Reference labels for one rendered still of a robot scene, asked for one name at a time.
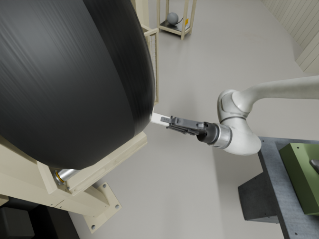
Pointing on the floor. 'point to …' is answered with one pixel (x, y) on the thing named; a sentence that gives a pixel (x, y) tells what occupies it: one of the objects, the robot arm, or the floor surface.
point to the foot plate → (96, 223)
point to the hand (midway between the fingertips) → (159, 119)
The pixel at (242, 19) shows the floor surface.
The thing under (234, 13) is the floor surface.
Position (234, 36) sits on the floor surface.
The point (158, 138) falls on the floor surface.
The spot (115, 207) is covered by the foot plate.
